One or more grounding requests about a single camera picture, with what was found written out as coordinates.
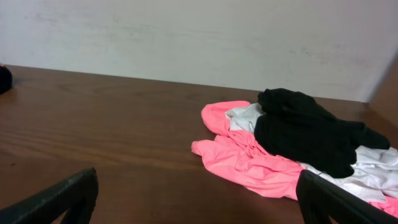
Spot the black velvet buttoned garment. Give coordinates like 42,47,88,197
0,65,13,95

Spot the coral pink garment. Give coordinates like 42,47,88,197
192,101,397,216

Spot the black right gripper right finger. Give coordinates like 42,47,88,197
296,170,397,224

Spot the white garment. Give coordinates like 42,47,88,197
225,103,397,203

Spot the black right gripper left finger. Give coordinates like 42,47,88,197
1,167,98,224

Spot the black crumpled garment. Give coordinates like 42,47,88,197
254,88,390,178

